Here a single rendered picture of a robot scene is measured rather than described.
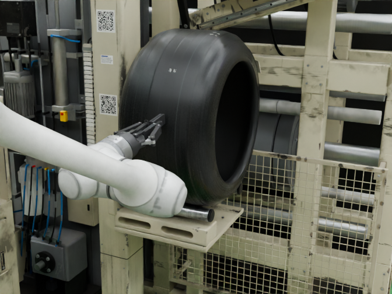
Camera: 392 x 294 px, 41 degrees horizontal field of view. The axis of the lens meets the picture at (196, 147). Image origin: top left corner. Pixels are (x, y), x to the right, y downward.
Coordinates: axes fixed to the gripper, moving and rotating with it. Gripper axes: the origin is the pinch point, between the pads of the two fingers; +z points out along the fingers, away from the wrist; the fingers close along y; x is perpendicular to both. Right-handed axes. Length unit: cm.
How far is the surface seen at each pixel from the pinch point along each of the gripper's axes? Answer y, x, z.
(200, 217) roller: -6.9, 37.1, 12.0
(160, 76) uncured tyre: 3.6, -10.4, 10.4
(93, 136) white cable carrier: 41, 19, 23
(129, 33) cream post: 27.0, -17.8, 32.5
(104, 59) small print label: 34.5, -9.6, 26.3
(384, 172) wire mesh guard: -59, 35, 61
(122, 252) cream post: 29, 63, 16
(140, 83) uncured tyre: 9.6, -8.3, 8.6
